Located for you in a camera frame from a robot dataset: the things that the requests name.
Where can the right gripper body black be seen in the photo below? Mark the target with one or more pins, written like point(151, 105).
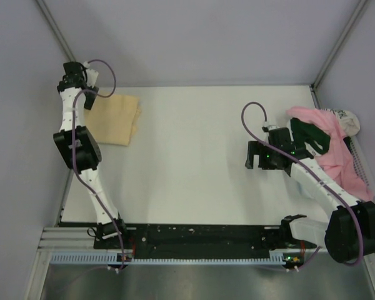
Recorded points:
point(270, 162)

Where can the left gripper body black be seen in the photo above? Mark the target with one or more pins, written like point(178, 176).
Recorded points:
point(89, 99)

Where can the yellow t shirt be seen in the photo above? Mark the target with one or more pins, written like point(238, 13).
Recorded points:
point(113, 120)

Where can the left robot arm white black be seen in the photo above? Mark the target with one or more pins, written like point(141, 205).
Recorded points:
point(79, 150)

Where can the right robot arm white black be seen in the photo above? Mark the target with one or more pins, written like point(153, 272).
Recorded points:
point(349, 232)

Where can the dark green t shirt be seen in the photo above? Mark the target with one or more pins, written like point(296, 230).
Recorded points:
point(310, 137)

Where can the pink t shirt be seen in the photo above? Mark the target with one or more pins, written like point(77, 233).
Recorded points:
point(338, 161)

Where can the white printed t shirt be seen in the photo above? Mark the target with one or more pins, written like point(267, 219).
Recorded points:
point(347, 120)

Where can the white laundry basket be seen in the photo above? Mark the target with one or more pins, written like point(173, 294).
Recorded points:
point(359, 165)

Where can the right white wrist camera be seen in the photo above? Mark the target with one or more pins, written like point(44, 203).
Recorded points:
point(268, 127)

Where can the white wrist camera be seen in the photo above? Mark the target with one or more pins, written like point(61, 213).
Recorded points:
point(92, 75)
point(268, 127)

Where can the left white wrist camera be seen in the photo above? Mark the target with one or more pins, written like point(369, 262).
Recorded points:
point(92, 75)

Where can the right aluminium corner post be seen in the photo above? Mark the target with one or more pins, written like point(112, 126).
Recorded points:
point(341, 40)

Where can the aluminium corner post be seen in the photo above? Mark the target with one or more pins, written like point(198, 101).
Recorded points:
point(341, 40)
point(64, 47)

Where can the left aluminium corner post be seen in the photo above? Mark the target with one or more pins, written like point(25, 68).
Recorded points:
point(64, 47)

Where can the white slotted cable duct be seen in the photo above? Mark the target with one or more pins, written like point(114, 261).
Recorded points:
point(113, 258)

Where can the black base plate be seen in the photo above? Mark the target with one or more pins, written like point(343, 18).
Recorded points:
point(187, 241)

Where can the aluminium front rail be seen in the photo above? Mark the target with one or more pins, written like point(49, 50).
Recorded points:
point(65, 239)

